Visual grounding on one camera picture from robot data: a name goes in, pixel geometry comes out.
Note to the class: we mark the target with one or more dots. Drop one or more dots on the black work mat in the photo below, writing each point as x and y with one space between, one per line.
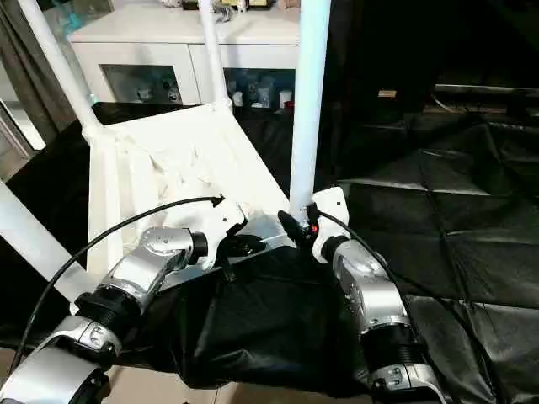
438 210

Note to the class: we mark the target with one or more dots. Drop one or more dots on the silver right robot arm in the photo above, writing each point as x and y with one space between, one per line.
370 295

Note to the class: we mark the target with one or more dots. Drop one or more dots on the grey crumpled object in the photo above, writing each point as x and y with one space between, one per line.
223 10

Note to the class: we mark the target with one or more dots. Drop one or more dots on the white upturned plastic table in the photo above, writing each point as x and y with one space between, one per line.
168 168

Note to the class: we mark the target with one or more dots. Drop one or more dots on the white glass-door cabinet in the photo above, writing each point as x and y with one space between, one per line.
185 38

